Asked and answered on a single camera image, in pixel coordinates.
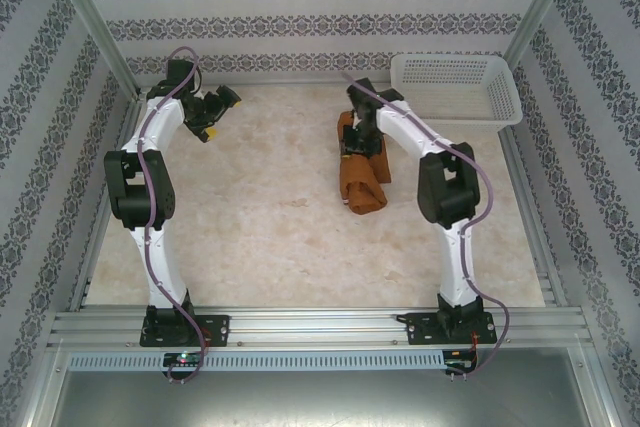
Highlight brown long pants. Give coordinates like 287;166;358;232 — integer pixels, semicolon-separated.
335;109;392;217

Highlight white perforated plastic basket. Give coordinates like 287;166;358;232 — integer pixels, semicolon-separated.
389;53;524;134

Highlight circuit board with green light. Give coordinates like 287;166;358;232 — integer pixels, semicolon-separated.
163;352;204;367

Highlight grey metal sheet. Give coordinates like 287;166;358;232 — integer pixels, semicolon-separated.
29;344;616;427

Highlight aluminium rear rail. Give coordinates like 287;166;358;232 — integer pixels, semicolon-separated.
134;77;396;91

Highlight aluminium frame post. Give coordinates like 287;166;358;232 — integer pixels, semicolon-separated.
47;0;144;96
502;0;596;68

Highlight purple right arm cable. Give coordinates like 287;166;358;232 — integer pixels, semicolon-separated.
341;71;510;381

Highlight aluminium side rail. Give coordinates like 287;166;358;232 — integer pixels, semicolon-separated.
499;125;569;308
68;89;151;313

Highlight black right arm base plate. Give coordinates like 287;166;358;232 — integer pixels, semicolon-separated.
404;310;499;346

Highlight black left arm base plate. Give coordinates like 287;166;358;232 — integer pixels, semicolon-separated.
138;314;232;348

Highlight grey slotted cable duct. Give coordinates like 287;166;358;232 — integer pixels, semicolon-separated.
67;349;447;372

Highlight small circuit board with wires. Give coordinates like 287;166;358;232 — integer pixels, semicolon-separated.
444;349;479;373

